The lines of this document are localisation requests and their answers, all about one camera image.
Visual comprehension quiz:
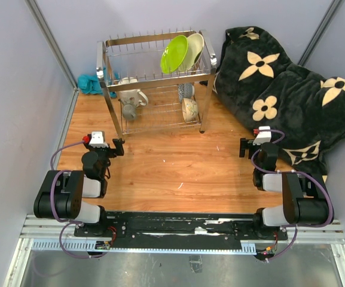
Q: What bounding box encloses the small grey cup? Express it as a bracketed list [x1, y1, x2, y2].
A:
[122, 103, 137, 121]

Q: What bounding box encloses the green-lined floral mug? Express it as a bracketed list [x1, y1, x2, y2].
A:
[119, 77, 149, 107]

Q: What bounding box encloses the cream bowl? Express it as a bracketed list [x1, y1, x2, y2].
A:
[182, 98, 199, 122]

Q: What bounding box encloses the steel wire dish rack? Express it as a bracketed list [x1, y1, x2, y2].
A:
[96, 30, 217, 136]

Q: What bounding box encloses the blue patterned bowl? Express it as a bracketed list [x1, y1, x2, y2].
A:
[178, 83, 195, 103]

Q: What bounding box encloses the lime green plate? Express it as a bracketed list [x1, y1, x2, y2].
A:
[160, 35, 188, 74]

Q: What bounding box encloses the white plate with black flowers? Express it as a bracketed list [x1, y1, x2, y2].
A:
[179, 33, 204, 72]

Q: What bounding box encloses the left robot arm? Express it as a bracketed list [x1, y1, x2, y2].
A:
[33, 132, 125, 237]

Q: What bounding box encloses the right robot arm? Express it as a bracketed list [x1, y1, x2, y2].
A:
[239, 138, 334, 239]

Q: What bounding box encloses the teal cloth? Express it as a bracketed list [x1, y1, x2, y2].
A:
[78, 74, 103, 95]

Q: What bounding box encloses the black flower blanket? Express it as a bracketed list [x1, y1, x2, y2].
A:
[213, 26, 345, 175]

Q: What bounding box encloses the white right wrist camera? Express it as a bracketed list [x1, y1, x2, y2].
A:
[253, 126, 272, 145]

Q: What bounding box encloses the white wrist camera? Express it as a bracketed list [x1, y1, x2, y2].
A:
[83, 131, 109, 148]
[253, 126, 272, 145]

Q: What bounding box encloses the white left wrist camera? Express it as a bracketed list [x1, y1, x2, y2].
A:
[83, 131, 109, 148]

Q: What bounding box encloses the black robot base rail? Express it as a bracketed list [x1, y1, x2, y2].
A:
[74, 211, 288, 252]

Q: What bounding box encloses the aluminium corner post right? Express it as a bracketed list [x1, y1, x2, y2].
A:
[297, 0, 344, 66]

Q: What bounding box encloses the aluminium corner post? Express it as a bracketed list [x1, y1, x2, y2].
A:
[25, 0, 78, 90]
[297, 0, 344, 66]

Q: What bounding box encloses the aluminium corner post left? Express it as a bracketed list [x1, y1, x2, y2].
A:
[25, 0, 78, 90]

